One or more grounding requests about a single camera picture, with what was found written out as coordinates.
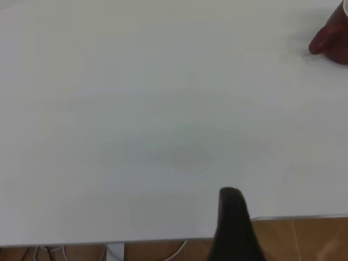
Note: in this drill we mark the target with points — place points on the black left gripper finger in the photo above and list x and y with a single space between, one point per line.
233 231

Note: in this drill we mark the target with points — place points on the red ceramic mug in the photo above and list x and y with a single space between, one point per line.
335 40

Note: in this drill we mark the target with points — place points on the white table leg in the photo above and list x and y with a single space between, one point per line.
115 253

